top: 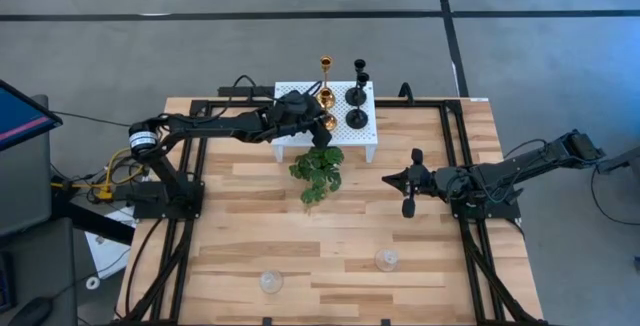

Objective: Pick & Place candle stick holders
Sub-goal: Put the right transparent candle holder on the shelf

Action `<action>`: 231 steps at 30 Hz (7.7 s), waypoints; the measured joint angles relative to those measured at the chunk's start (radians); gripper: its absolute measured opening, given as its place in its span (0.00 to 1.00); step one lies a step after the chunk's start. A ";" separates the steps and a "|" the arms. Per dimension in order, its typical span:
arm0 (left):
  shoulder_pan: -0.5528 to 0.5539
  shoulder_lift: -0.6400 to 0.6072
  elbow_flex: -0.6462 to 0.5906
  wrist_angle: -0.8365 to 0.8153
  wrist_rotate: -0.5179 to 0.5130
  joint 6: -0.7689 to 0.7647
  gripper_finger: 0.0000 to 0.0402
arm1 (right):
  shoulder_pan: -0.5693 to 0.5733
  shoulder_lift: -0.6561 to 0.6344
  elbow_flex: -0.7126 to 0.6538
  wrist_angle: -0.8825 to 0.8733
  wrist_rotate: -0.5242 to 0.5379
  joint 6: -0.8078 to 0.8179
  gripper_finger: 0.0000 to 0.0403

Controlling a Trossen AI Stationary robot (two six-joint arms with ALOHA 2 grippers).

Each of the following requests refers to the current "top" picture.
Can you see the black candlestick holder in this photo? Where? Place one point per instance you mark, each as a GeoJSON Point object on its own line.
{"type": "Point", "coordinates": [356, 97]}
{"type": "Point", "coordinates": [357, 119]}

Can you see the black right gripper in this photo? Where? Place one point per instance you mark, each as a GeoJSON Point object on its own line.
{"type": "Point", "coordinates": [422, 181]}

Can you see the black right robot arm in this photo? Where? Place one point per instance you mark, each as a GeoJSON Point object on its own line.
{"type": "Point", "coordinates": [520, 168]}

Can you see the black computer mouse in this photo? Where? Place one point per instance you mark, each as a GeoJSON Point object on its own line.
{"type": "Point", "coordinates": [30, 312]}

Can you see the white perforated metal shelf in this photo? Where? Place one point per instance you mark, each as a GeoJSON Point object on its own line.
{"type": "Point", "coordinates": [300, 141]}

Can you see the black power strip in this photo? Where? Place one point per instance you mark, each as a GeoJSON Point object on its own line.
{"type": "Point", "coordinates": [240, 91]}

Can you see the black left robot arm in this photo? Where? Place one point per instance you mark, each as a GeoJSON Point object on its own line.
{"type": "Point", "coordinates": [215, 125]}

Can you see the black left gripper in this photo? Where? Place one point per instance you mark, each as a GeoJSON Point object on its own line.
{"type": "Point", "coordinates": [295, 111]}

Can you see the green artificial plant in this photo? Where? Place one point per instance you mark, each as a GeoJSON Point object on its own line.
{"type": "Point", "coordinates": [317, 171]}

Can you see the computer monitor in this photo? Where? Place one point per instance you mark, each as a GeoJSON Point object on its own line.
{"type": "Point", "coordinates": [20, 116]}

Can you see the black diagonal support beam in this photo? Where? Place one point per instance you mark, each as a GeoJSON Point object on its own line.
{"type": "Point", "coordinates": [95, 223]}

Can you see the black keyboard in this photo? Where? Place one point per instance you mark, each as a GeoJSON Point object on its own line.
{"type": "Point", "coordinates": [5, 286]}

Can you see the white tape roll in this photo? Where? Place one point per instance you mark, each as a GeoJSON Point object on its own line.
{"type": "Point", "coordinates": [88, 283]}

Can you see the tall gold candlestick holder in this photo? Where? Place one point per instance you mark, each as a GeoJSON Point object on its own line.
{"type": "Point", "coordinates": [326, 62]}

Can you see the white paper sheet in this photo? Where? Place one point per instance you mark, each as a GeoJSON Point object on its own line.
{"type": "Point", "coordinates": [107, 253]}

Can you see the short gold candlestick holder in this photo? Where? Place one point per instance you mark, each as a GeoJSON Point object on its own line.
{"type": "Point", "coordinates": [330, 122]}

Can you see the white label sticker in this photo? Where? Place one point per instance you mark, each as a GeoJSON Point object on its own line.
{"type": "Point", "coordinates": [479, 99]}

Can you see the black aluminium table frame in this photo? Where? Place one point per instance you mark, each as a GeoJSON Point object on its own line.
{"type": "Point", "coordinates": [425, 103]}

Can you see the grey desk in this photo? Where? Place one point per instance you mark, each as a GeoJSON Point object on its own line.
{"type": "Point", "coordinates": [25, 191]}

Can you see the clear glass candle holder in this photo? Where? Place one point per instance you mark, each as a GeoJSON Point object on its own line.
{"type": "Point", "coordinates": [271, 282]}
{"type": "Point", "coordinates": [386, 260]}

